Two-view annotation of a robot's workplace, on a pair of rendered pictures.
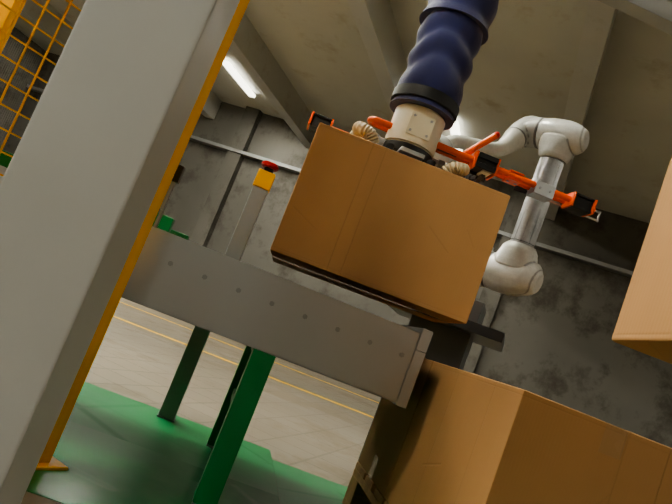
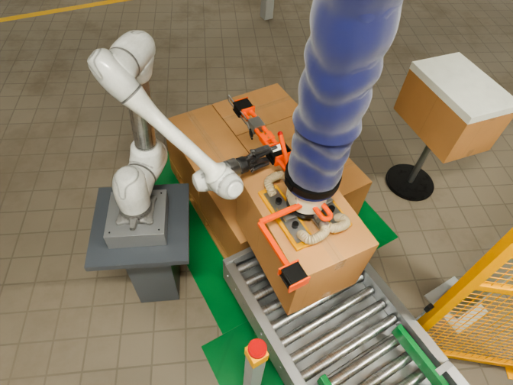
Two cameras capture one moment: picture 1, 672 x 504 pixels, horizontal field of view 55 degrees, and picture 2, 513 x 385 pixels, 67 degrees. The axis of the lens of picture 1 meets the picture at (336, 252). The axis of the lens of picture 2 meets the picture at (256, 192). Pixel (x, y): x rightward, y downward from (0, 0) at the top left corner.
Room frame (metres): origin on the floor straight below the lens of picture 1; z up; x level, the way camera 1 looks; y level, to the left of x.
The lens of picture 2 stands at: (2.69, 0.73, 2.49)
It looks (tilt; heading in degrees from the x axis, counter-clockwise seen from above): 52 degrees down; 243
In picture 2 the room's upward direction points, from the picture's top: 4 degrees clockwise
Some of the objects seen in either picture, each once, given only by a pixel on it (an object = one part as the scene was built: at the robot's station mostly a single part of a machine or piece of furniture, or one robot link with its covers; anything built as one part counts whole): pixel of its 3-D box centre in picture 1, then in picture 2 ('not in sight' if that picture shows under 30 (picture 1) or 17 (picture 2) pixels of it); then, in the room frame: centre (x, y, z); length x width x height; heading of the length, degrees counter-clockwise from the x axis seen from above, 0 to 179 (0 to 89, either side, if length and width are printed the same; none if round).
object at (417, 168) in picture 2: not in sight; (423, 157); (0.54, -0.63, 0.31); 0.40 x 0.40 x 0.62
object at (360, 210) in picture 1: (382, 231); (298, 230); (2.01, -0.11, 0.87); 0.60 x 0.40 x 0.40; 92
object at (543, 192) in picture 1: (541, 191); (256, 124); (2.05, -0.56, 1.20); 0.07 x 0.07 x 0.04; 4
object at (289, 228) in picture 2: not in sight; (286, 214); (2.11, -0.09, 1.09); 0.34 x 0.10 x 0.05; 94
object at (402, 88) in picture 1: (424, 105); (312, 175); (2.02, -0.09, 1.31); 0.23 x 0.23 x 0.04
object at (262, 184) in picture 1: (218, 292); (251, 383); (2.45, 0.36, 0.50); 0.07 x 0.07 x 1.00; 6
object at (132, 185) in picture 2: not in sight; (131, 187); (2.70, -0.56, 1.02); 0.18 x 0.16 x 0.22; 52
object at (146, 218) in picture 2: not in sight; (135, 210); (2.71, -0.53, 0.88); 0.22 x 0.18 x 0.06; 69
